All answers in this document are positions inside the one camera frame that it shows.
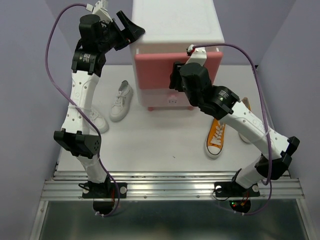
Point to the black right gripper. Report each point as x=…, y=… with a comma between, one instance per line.
x=175, y=77

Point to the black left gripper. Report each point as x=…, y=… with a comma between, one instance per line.
x=131, y=33

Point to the dark pink drawer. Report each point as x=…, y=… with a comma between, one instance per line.
x=153, y=70

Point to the orange sneaker one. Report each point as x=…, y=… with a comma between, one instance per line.
x=214, y=142
x=246, y=102

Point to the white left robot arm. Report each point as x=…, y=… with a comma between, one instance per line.
x=75, y=136

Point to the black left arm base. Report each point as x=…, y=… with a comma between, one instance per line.
x=106, y=196

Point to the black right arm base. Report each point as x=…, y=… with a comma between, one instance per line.
x=238, y=197

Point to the white sneaker near arm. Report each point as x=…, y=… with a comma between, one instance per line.
x=98, y=120

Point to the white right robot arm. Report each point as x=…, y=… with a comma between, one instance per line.
x=224, y=105

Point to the white shoe cabinet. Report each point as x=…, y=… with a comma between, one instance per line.
x=171, y=26

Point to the white sneaker near cabinet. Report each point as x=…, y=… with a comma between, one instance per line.
x=122, y=102

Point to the pink bunny lower knob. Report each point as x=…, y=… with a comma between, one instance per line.
x=172, y=100

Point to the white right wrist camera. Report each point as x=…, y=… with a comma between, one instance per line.
x=196, y=55

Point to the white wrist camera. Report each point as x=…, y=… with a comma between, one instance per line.
x=100, y=9
x=196, y=55

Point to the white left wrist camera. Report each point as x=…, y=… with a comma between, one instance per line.
x=100, y=9

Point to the aluminium rail frame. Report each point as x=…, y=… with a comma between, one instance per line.
x=160, y=154

